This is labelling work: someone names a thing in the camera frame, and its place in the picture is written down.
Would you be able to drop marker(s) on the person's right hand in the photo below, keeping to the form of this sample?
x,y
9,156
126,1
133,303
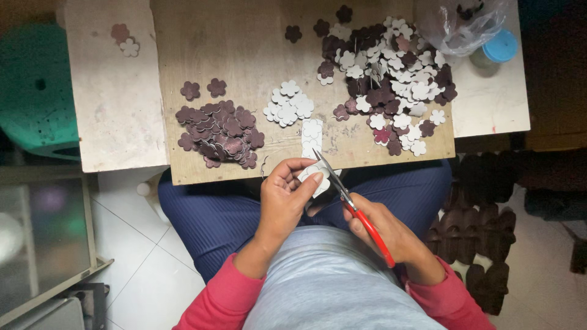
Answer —
x,y
394,229

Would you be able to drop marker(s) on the person's left hand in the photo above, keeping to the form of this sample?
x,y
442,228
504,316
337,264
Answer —
x,y
279,206

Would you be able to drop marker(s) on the person's right fingers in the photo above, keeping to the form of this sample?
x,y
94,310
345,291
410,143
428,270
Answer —
x,y
354,225

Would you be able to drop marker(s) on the white foam flower piece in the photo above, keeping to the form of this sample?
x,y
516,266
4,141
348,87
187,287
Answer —
x,y
321,181

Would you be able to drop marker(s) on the person's grey shirt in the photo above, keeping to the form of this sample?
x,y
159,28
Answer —
x,y
330,284

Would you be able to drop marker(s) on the white flower foam strip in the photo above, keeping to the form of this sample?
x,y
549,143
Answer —
x,y
312,135

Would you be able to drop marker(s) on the thin white foam offcut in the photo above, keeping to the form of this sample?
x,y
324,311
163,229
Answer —
x,y
263,167

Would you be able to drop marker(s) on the brown cut-out foam sheet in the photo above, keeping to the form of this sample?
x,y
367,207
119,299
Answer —
x,y
472,233

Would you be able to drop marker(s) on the pile of white foam flowers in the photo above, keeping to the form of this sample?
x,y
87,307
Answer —
x,y
289,105

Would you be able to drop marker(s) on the person's blue trousers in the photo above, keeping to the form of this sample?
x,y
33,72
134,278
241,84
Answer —
x,y
215,215

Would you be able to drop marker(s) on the heap of mixed foam flowers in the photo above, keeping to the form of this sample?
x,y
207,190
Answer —
x,y
390,78

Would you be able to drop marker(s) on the pile of brown foam flowers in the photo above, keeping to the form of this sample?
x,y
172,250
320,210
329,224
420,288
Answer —
x,y
220,133

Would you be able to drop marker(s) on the wooden work board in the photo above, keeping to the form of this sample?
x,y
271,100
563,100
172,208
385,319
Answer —
x,y
257,59

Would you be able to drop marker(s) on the single brown foam flower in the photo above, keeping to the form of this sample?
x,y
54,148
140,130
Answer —
x,y
190,90
321,27
216,87
293,34
344,13

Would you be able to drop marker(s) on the clear plastic bag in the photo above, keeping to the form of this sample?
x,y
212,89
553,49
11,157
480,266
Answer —
x,y
458,25

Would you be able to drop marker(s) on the jar with blue lid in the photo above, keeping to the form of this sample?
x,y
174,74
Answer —
x,y
497,48

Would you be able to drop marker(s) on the white low table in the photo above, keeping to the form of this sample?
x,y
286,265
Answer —
x,y
114,105

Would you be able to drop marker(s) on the single white foam flower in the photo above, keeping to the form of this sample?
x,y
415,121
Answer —
x,y
130,47

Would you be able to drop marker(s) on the single faded brown flower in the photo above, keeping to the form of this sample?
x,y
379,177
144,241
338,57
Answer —
x,y
119,33

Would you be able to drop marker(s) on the glass cabinet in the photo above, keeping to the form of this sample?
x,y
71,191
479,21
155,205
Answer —
x,y
41,238

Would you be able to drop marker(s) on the green plastic stool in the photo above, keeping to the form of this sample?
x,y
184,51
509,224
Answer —
x,y
36,91

